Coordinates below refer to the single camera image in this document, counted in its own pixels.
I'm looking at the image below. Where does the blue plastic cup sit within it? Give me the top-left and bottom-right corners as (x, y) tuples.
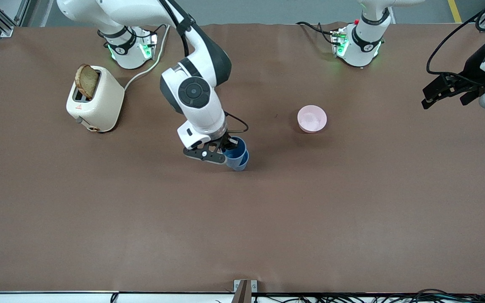
(225, 136), (248, 159)
(225, 149), (250, 172)

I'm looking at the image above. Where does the left arm base connector panel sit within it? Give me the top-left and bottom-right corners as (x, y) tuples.
(331, 29), (349, 58)

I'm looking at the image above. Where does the pink bowl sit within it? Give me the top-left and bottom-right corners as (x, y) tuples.
(297, 105), (328, 133)

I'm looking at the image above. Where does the cream white toaster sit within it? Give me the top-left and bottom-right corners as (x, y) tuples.
(66, 65), (125, 133)

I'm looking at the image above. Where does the brown bread slice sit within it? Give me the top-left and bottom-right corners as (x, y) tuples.
(75, 64), (100, 100)

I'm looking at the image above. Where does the black left arm wrist cable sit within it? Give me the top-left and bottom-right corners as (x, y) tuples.
(426, 0), (485, 88)

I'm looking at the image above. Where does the white toaster power cable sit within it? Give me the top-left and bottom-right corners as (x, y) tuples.
(124, 24), (171, 91)

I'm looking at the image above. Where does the black left arm base cable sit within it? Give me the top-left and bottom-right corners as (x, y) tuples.
(296, 21), (336, 44)

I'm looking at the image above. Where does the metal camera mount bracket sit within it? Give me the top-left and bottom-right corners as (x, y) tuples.
(233, 279), (258, 303)

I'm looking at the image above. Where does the black cable bundle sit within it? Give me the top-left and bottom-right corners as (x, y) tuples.
(251, 288), (485, 303)

